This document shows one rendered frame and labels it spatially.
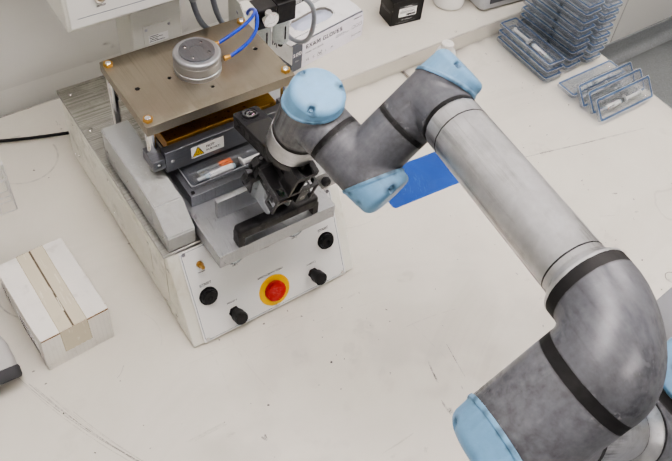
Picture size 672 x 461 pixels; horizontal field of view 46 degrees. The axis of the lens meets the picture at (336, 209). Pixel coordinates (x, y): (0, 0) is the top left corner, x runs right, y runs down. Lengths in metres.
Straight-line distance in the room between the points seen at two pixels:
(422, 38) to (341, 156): 1.04
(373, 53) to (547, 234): 1.17
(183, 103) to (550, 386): 0.77
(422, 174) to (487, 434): 1.00
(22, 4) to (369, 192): 0.98
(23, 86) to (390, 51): 0.83
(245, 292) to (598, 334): 0.79
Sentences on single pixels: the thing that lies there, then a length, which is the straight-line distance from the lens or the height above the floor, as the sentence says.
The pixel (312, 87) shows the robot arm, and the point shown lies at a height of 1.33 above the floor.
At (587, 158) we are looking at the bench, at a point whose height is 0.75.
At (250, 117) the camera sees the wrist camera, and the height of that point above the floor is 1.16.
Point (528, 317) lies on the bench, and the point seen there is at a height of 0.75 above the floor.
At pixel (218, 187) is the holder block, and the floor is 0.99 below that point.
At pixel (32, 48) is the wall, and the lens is 1.82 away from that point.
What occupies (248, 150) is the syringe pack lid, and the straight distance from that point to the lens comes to 1.37.
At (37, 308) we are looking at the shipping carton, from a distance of 1.42.
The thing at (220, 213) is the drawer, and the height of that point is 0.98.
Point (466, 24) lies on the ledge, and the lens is 2.08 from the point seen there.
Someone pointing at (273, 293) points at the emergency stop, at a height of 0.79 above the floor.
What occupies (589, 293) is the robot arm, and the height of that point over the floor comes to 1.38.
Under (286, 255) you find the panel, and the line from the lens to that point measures 1.43.
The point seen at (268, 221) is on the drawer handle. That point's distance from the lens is 1.27.
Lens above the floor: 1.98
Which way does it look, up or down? 49 degrees down
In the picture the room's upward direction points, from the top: 7 degrees clockwise
